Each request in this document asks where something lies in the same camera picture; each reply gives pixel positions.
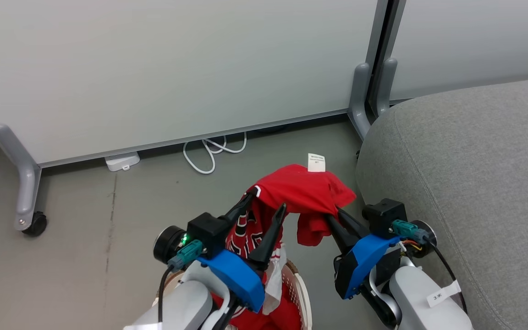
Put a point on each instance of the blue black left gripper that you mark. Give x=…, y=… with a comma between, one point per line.
x=239, y=277

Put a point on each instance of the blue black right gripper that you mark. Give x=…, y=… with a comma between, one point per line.
x=365, y=256

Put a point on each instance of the red jersey with white trim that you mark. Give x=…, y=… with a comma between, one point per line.
x=305, y=190

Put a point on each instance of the cream perforated laundry basket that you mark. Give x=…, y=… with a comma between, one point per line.
x=301, y=293

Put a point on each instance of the black round right wrist motor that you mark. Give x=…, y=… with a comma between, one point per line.
x=426, y=243

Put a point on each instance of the black round wrist motor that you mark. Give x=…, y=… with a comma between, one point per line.
x=426, y=243
x=167, y=243

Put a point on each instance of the black caster wheel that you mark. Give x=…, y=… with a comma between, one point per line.
x=358, y=154
x=35, y=224

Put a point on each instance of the black round left wrist motor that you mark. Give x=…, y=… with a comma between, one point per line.
x=167, y=243

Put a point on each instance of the short grey partition foot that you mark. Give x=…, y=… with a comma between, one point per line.
x=384, y=85
x=359, y=98

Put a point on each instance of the grey fabric sofa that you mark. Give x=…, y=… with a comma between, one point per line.
x=475, y=183

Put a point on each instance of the white power strip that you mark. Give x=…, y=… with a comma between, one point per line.
x=122, y=161

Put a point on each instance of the large white partition panel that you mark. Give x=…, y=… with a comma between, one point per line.
x=177, y=68

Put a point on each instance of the narrow white partition panel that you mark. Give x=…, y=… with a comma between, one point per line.
x=475, y=41

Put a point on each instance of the long grey partition foot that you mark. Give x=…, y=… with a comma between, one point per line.
x=23, y=169

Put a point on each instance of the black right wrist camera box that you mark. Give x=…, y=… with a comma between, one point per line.
x=383, y=213

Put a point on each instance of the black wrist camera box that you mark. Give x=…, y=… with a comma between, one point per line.
x=206, y=231
x=383, y=213

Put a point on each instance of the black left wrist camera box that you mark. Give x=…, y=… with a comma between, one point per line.
x=206, y=231

